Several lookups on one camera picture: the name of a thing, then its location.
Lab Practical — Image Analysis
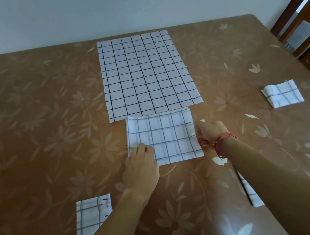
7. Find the person's right hand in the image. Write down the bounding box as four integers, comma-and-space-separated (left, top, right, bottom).
195, 117, 232, 149

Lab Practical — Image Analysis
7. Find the person's left hand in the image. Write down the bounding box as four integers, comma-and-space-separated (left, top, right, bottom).
121, 141, 163, 202

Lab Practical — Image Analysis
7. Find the single grid paper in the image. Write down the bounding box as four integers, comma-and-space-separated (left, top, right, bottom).
69, 193, 116, 235
123, 105, 206, 170
237, 167, 266, 210

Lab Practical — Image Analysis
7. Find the person's left forearm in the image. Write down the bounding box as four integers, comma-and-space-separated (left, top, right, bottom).
66, 186, 154, 235

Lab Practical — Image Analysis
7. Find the person's right forearm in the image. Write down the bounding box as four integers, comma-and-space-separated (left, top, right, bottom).
219, 127, 310, 235

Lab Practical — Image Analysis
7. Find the wooden table with floral cover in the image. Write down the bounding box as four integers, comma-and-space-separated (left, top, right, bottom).
0, 6, 310, 235

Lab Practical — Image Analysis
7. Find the red string bracelet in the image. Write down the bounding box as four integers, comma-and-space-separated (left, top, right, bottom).
213, 131, 242, 160

